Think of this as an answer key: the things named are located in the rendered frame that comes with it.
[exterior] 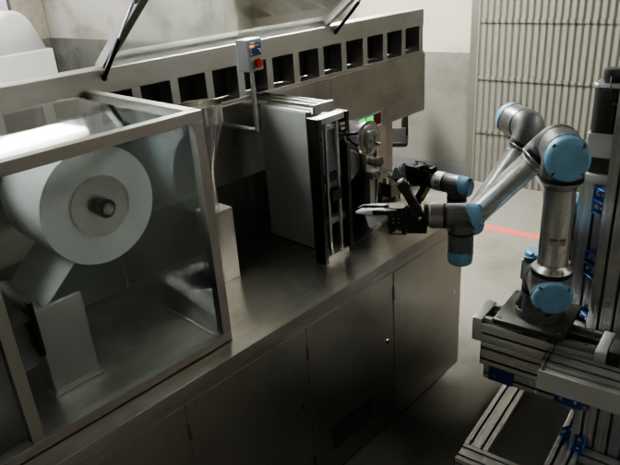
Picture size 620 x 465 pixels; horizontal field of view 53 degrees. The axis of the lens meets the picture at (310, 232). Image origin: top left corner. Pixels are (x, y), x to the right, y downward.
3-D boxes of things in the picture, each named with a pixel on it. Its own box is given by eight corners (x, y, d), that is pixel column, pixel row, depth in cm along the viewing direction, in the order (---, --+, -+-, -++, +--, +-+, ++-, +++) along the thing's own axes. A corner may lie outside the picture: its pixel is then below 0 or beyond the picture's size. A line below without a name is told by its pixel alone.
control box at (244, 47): (253, 73, 197) (250, 40, 192) (238, 72, 200) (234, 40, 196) (268, 69, 202) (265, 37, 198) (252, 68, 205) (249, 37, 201)
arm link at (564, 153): (564, 294, 195) (584, 124, 172) (573, 320, 181) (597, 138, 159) (523, 292, 197) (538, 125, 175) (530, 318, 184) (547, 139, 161)
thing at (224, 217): (220, 291, 215) (197, 129, 192) (196, 279, 224) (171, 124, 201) (250, 275, 224) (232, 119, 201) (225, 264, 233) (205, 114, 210)
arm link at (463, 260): (471, 252, 194) (473, 220, 190) (473, 268, 184) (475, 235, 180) (446, 252, 196) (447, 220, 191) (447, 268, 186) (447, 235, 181)
